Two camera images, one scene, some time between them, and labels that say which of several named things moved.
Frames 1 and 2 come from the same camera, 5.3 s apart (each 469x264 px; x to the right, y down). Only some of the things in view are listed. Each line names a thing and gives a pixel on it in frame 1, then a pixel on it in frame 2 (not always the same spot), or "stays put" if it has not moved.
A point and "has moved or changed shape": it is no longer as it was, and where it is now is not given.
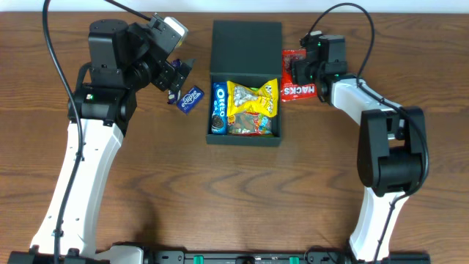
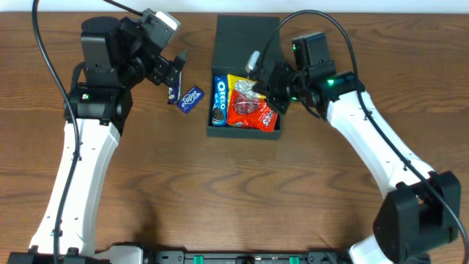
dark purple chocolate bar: [174, 96] stays put
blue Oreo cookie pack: [219, 109] has moved or changed shape
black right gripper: [300, 73] to [278, 86]
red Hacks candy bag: [291, 90] has moved or changed shape
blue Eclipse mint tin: [190, 101] stays put
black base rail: [218, 257] stays put
